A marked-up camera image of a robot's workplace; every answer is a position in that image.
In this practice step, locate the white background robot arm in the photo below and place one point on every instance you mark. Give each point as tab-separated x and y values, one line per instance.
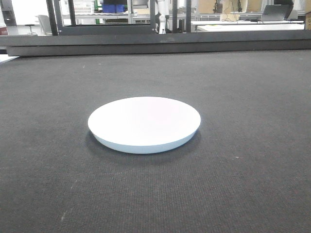
162	10

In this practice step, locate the white round shallow plate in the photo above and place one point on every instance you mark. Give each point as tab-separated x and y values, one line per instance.
144	125

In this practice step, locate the dark grey carpet mat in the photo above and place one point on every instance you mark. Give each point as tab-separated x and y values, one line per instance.
246	170

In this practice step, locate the blue storage bin on rack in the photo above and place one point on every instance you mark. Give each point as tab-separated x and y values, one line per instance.
113	8

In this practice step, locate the white background table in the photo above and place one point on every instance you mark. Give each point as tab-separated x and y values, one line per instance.
246	26

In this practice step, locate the grey office chair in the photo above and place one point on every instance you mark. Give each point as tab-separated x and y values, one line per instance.
44	23

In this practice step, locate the black round stool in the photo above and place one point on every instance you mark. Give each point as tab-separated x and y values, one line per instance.
31	32

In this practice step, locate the grey laptop on table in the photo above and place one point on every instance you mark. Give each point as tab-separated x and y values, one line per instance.
274	13

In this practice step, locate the black metal frame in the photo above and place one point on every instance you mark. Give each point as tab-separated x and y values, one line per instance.
85	17

